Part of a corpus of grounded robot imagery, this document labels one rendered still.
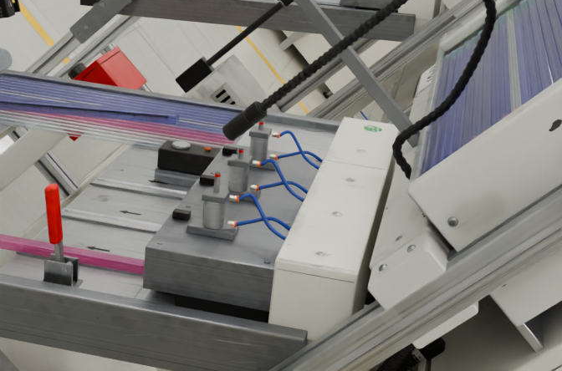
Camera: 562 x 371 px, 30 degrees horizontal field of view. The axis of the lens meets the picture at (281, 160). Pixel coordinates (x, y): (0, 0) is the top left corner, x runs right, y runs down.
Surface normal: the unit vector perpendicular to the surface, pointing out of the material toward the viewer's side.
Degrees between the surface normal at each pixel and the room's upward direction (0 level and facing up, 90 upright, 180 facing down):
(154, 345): 90
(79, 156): 0
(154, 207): 44
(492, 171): 90
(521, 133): 90
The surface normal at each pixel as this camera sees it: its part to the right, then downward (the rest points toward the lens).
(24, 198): 0.75, -0.56
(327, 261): 0.11, -0.93
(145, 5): -0.19, 0.32
